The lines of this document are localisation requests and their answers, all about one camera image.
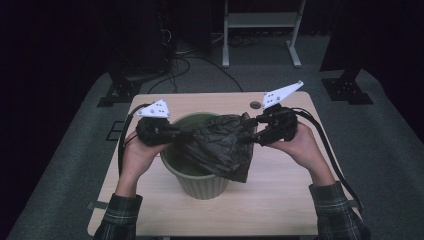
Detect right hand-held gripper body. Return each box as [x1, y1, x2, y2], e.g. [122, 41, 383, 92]
[255, 79, 305, 147]

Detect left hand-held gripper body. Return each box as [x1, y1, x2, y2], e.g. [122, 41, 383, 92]
[134, 99, 183, 147]

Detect black garbage bag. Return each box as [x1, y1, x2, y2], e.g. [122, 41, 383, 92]
[180, 111, 258, 184]

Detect green plastic bucket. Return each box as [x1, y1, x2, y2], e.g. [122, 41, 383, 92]
[159, 111, 232, 201]

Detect person's right hand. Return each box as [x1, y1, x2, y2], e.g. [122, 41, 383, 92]
[266, 121, 331, 176]

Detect person's left hand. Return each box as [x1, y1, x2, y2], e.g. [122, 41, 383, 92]
[116, 129, 174, 189]

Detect black stand base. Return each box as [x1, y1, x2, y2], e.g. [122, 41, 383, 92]
[320, 66, 375, 106]
[96, 66, 143, 109]

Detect dark equipment cabinet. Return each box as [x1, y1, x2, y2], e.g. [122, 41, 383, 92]
[106, 0, 176, 76]

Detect grey tape strip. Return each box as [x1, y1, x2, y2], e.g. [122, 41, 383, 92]
[86, 200, 110, 211]

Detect white metal stand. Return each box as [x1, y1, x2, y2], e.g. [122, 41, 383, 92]
[222, 0, 307, 70]

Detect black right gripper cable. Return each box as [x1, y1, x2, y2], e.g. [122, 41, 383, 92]
[291, 106, 365, 212]

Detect black floor cables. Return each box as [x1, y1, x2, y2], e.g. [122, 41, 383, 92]
[146, 55, 244, 95]

